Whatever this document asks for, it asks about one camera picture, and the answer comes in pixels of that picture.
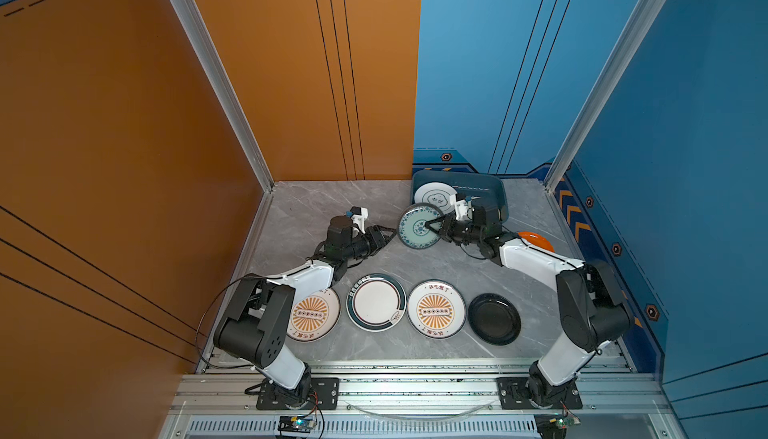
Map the white plate dark green rim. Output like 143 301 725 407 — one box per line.
345 274 407 333

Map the left green circuit board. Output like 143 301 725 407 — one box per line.
276 416 320 439

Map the aluminium corner post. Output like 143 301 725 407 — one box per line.
169 0 275 194
543 0 667 193

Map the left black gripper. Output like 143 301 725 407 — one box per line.
341 226 396 265

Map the green circuit board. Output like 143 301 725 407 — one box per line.
535 415 581 439
276 416 320 439

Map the teal plastic bin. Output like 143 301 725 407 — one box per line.
411 169 509 222

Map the white plate black emblem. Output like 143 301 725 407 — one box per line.
414 182 457 213

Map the right aluminium corner post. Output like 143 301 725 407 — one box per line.
543 0 667 193

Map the white orange sunburst plate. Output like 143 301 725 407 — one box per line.
287 289 341 342
406 279 467 339

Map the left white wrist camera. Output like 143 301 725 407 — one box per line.
347 206 369 233

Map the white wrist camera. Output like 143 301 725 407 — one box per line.
347 206 369 233
450 193 471 221

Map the left aluminium corner post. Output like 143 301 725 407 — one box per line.
169 0 275 194

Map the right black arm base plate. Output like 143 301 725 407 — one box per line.
496 377 583 411

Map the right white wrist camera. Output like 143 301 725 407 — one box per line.
450 193 471 221

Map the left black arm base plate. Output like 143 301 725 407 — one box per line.
256 377 339 412

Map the aluminium frame rail front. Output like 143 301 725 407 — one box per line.
159 356 686 438

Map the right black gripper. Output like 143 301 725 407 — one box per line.
424 214 485 246

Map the green patterned small plate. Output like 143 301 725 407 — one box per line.
398 203 443 250

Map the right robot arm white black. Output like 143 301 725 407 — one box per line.
399 205 634 409

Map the right green circuit board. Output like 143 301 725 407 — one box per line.
535 415 581 439

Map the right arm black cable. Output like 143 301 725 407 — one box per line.
458 240 499 262

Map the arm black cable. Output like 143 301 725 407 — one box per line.
458 240 499 262
194 273 265 371

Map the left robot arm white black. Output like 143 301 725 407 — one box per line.
213 208 397 407

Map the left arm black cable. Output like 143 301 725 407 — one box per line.
194 273 265 371

